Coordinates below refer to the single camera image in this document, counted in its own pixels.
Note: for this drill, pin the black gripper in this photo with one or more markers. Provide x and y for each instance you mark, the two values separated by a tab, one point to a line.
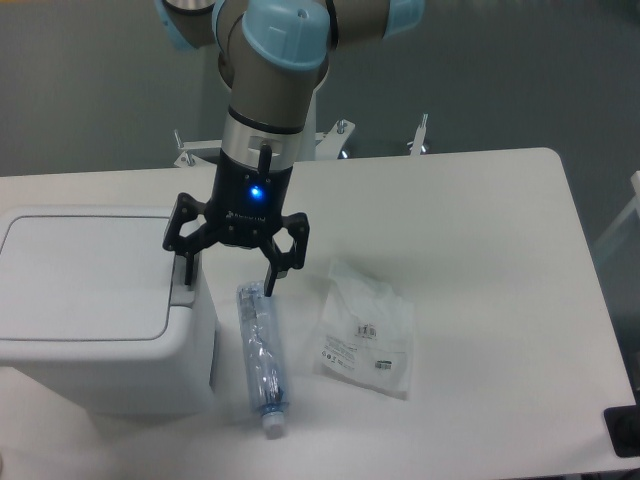
245	210

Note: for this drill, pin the white trash can lid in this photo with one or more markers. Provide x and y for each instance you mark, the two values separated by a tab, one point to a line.
84	278

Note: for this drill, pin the white plastic trash can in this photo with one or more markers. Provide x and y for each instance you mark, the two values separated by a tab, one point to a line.
172	374

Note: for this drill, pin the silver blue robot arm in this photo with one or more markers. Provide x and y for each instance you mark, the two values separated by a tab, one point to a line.
273	55

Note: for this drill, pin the clear plastic water bottle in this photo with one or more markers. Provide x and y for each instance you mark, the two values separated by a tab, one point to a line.
263	354

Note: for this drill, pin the white plastic packaging bag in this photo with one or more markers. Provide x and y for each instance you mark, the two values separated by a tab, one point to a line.
365	333

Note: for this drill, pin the black device at table edge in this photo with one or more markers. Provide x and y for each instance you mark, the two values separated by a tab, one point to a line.
623	427

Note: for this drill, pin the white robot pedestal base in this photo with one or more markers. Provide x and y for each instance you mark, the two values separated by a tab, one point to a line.
328	145

